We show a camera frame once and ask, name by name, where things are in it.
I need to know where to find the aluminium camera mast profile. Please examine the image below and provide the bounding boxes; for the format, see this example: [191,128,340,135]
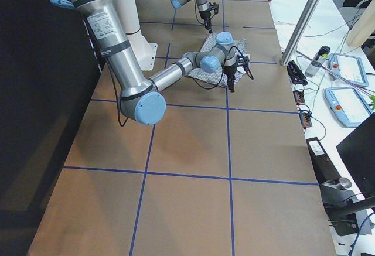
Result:
[281,0,320,66]

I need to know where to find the teach pendant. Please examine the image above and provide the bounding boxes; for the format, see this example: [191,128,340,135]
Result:
[329,53,369,87]
[324,87,373,128]

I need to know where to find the black power strip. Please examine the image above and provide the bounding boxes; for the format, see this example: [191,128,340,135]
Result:
[293,89,312,130]

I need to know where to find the lower teach pendant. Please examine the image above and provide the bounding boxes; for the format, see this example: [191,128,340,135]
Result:
[324,87,373,128]

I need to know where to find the upper teach pendant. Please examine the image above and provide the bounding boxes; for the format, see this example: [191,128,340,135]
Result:
[329,53,369,87]

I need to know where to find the navy white striped polo shirt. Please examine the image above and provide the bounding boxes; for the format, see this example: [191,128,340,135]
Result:
[187,33,250,87]

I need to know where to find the black camera stand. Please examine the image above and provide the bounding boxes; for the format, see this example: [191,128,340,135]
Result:
[319,181,374,237]

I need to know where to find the black tool on table edge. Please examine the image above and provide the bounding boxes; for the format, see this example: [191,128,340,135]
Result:
[287,60,308,85]

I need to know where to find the clear water bottle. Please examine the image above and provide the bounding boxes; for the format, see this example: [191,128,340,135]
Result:
[305,46,330,77]

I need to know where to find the black box with label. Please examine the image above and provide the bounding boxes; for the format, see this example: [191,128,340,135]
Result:
[306,137,340,184]

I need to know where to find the black monitor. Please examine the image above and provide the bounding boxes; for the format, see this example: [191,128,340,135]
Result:
[336,114,375,197]

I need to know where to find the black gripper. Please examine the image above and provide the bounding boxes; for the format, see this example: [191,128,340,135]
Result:
[199,1,219,34]
[224,56,250,93]

